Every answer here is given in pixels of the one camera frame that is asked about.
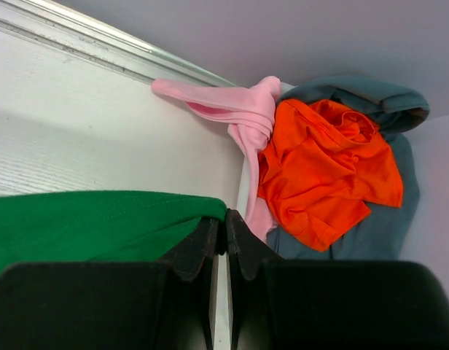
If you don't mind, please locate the pink t shirt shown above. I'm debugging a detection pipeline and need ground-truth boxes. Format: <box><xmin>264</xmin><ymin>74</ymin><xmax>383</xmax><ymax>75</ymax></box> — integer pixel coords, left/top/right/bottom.
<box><xmin>151</xmin><ymin>76</ymin><xmax>281</xmax><ymax>241</ymax></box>

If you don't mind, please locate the aluminium table edge rail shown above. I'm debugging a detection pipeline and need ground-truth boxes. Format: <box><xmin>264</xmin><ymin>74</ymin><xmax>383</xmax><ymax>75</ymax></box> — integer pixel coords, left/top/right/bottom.
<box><xmin>0</xmin><ymin>1</ymin><xmax>234</xmax><ymax>87</ymax></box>

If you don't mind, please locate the grey blue t shirt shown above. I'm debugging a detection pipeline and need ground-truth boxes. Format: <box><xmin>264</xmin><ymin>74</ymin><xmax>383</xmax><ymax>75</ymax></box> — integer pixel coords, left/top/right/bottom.
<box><xmin>267</xmin><ymin>76</ymin><xmax>430</xmax><ymax>260</ymax></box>

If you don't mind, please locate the green t shirt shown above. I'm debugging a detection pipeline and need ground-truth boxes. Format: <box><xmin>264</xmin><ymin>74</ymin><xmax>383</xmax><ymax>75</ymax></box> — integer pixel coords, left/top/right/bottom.
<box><xmin>0</xmin><ymin>190</ymin><xmax>227</xmax><ymax>274</ymax></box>

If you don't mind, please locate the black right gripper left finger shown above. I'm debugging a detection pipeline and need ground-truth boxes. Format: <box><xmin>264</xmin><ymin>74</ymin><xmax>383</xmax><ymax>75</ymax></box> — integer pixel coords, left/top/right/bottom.
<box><xmin>0</xmin><ymin>218</ymin><xmax>219</xmax><ymax>349</ymax></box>

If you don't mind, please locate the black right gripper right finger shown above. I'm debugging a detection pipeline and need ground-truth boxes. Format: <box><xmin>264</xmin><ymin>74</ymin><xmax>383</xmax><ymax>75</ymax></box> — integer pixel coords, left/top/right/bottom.
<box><xmin>225</xmin><ymin>210</ymin><xmax>449</xmax><ymax>349</ymax></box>

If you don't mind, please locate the orange t shirt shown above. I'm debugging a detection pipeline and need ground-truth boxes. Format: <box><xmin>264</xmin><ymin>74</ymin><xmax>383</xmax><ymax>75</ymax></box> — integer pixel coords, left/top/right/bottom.
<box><xmin>258</xmin><ymin>98</ymin><xmax>404</xmax><ymax>252</ymax></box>

